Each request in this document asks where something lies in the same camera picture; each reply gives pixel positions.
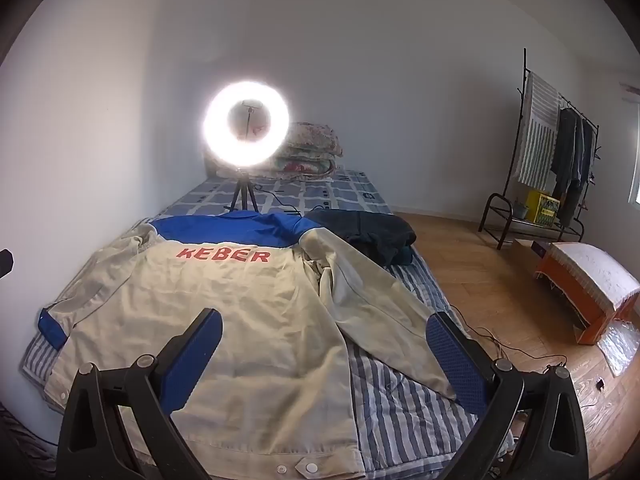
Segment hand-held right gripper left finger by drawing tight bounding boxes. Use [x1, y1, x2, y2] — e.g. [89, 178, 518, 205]
[56, 308, 223, 480]

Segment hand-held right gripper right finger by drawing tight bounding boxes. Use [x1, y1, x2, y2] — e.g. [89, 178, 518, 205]
[425, 312, 590, 480]

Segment beige and blue work jacket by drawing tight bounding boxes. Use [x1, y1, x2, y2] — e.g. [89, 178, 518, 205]
[37, 210, 506, 480]

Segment dark folded clothes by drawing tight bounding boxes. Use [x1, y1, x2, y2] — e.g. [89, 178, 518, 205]
[305, 209, 418, 267]

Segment dark hanging clothes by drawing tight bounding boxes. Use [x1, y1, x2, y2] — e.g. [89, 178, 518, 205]
[550, 107, 598, 228]

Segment black metal clothes rack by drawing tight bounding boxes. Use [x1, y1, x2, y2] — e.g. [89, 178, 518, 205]
[478, 48, 601, 251]

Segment bed with striped sheet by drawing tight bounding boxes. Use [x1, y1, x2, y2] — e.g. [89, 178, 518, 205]
[20, 167, 516, 480]

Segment cardboard box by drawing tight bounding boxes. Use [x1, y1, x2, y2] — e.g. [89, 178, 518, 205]
[510, 239, 553, 268]

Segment orange box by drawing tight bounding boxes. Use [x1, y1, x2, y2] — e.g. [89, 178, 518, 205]
[535, 242, 640, 346]

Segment black tripod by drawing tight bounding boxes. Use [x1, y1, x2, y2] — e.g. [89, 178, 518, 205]
[225, 167, 261, 213]

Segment yellow box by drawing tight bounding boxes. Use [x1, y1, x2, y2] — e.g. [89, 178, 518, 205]
[525, 190, 562, 225]

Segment folded floral quilt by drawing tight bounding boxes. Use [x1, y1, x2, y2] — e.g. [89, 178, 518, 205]
[272, 121, 346, 179]

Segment striped hanging towel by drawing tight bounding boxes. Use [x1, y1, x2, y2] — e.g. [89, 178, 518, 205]
[510, 71, 562, 192]

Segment window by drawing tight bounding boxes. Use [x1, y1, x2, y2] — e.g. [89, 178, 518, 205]
[627, 110, 640, 206]

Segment black ring light cable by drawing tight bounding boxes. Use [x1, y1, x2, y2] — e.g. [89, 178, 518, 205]
[257, 190, 331, 218]

